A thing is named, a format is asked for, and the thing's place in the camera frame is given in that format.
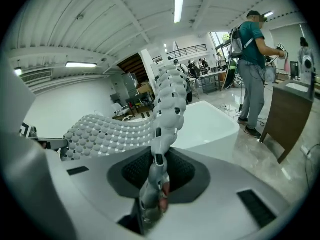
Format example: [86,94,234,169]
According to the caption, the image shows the wooden vanity cabinet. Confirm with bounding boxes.
[259,80,316,165]

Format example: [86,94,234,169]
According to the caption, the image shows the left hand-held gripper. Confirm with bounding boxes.
[19,123,69,150]

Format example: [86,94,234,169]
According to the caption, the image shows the grey perforated rubber mat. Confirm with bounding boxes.
[61,64,189,221]

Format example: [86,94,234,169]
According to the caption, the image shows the zebra striped bean bag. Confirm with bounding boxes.
[232,73,247,89]

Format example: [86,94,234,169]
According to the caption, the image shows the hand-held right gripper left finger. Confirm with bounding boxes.
[4,133,157,240]

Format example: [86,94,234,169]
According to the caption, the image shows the black balcony railing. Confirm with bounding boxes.
[152,43,208,63]

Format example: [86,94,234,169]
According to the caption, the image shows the white reflector board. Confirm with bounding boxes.
[219,57,237,92]

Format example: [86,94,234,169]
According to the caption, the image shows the white bathtub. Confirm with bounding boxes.
[172,100,241,158]

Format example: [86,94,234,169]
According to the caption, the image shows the metal work table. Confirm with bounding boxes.
[199,72,221,95]

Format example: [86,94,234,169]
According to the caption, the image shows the white air vent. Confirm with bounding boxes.
[19,68,53,85]

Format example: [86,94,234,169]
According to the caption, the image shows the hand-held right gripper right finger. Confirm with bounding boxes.
[159,147,296,240]

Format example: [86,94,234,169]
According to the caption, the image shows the brown staircase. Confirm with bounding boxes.
[117,53,153,85]

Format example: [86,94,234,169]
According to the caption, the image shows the steel cabinet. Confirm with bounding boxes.
[122,73,139,100]

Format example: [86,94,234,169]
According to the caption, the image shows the black monitor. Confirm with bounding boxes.
[289,61,300,80]

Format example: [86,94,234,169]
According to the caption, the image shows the white swivel chair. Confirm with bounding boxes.
[111,103,129,118]

